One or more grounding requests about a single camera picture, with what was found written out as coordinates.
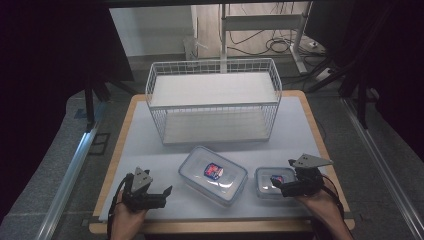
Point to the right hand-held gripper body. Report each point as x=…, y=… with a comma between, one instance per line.
x=308, y=181

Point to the pale grey table mat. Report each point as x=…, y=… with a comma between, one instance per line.
x=140, y=160

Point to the person's right hand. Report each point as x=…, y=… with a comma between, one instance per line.
x=320, y=206

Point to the white power strip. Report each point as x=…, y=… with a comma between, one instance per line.
x=323, y=74

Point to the white metal stand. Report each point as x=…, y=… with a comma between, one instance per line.
x=263, y=22

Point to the white panel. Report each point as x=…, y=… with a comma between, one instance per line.
x=150, y=30

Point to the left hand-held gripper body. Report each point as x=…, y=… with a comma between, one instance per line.
x=140, y=181

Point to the aluminium rail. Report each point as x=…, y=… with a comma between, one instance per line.
x=383, y=166
x=66, y=186

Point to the large clear plastic food container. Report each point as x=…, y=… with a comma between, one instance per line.
x=213, y=175

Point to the black curtain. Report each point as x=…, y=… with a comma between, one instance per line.
x=396, y=66
x=50, y=66

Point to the black stand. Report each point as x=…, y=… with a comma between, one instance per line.
x=89, y=106
x=361, y=100

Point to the small clear plastic food container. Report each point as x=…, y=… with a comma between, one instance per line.
x=268, y=190

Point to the person's left hand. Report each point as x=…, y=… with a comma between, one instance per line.
x=128, y=218

